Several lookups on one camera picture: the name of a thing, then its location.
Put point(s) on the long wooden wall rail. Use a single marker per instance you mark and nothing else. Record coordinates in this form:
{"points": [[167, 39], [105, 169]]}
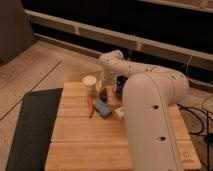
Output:
{"points": [[163, 50]]}

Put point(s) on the dark cabinet corner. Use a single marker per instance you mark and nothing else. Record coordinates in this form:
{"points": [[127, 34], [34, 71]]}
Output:
{"points": [[16, 34]]}

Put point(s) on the black floor mat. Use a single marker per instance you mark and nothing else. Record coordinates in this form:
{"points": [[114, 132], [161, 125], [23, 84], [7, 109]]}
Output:
{"points": [[33, 130]]}

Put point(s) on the dark blue bowl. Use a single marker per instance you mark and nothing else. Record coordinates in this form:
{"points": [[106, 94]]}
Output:
{"points": [[120, 84]]}

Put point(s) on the white tube bottle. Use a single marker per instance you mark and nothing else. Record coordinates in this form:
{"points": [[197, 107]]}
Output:
{"points": [[119, 113]]}

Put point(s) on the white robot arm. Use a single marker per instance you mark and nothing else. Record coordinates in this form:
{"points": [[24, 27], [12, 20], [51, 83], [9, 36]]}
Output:
{"points": [[146, 97]]}

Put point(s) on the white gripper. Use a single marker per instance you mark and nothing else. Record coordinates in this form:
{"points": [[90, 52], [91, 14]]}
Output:
{"points": [[108, 78]]}

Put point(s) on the orange red pen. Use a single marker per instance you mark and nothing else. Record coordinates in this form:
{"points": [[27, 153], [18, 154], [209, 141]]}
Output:
{"points": [[91, 107]]}

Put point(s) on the blue sponge block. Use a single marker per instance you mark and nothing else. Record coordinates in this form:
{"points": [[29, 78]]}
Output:
{"points": [[102, 108]]}

